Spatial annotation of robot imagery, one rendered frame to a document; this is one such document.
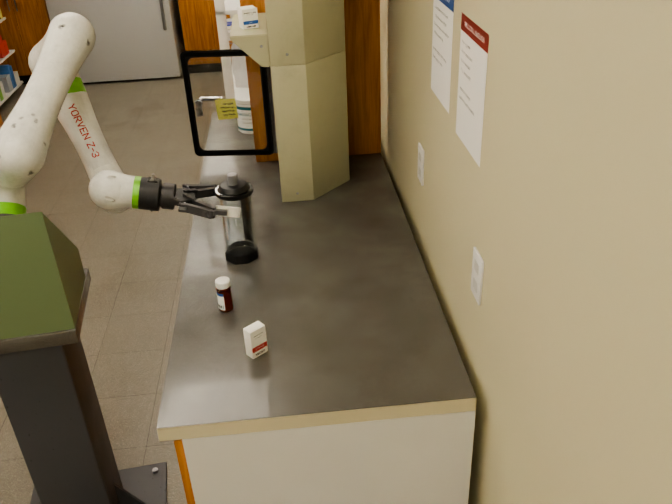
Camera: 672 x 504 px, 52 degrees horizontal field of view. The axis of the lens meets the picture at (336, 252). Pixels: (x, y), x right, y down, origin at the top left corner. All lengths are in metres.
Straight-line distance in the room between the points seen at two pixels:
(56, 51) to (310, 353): 1.04
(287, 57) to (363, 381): 1.08
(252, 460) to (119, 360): 1.81
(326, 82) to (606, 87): 1.49
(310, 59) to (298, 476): 1.26
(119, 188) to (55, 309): 0.37
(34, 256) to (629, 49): 1.41
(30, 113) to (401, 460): 1.24
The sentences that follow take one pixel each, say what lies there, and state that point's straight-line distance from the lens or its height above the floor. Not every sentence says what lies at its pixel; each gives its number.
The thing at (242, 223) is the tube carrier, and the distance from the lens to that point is 2.01.
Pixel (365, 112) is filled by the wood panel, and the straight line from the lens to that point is 2.71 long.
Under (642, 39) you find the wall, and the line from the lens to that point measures 0.88.
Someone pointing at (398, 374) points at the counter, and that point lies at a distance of 1.64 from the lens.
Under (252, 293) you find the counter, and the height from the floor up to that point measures 0.94.
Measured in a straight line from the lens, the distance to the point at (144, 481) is 2.77.
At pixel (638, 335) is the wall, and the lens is 0.92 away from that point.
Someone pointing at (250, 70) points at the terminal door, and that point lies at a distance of 2.58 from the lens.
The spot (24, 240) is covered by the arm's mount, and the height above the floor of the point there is 1.21.
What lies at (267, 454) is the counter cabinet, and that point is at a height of 0.83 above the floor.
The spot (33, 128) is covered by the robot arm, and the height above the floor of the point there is 1.42.
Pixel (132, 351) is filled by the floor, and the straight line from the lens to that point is 3.40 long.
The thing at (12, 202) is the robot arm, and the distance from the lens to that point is 1.99.
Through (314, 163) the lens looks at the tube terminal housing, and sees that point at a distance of 2.37.
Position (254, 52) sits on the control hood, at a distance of 2.23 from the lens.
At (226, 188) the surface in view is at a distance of 1.98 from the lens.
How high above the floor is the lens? 2.01
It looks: 31 degrees down
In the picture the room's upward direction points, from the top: 3 degrees counter-clockwise
